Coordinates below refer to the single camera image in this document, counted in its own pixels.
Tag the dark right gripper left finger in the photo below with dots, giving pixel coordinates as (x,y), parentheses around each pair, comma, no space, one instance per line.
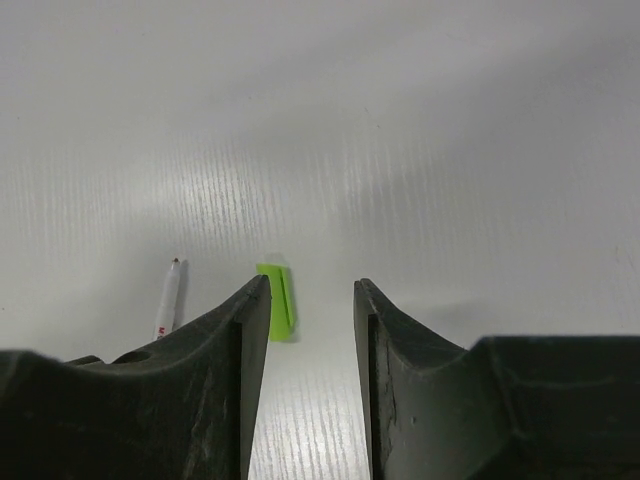
(181,407)

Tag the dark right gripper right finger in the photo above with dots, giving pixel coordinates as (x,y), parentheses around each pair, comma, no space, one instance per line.
(510,407)

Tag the white pen orange end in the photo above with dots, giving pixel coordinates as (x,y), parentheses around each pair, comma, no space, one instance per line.
(166,313)

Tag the light green pen cap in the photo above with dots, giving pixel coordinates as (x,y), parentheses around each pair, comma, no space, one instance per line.
(283,316)

